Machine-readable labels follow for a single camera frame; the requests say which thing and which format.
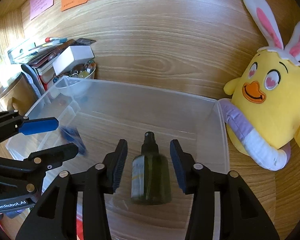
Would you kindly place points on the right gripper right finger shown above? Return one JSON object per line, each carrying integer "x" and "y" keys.
{"x": 223, "y": 205}

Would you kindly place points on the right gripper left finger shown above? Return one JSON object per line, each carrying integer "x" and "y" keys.
{"x": 55, "y": 214}

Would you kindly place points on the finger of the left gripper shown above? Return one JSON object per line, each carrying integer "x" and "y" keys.
{"x": 12, "y": 123}
{"x": 41, "y": 160}

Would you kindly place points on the dark green spray bottle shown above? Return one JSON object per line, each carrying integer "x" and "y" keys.
{"x": 150, "y": 183}

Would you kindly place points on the brown ceramic mug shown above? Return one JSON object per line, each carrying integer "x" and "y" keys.
{"x": 19, "y": 95}

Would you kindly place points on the clear plastic storage box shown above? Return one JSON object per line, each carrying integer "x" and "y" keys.
{"x": 104, "y": 112}

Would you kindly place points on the stack of books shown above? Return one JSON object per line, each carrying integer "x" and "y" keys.
{"x": 40, "y": 58}

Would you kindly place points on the white small box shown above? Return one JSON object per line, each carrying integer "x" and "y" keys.
{"x": 72, "y": 56}

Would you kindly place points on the yellow chick plush toy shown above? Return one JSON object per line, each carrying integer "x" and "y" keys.
{"x": 262, "y": 108}

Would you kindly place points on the pink sticky note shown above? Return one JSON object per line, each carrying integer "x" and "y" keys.
{"x": 39, "y": 6}

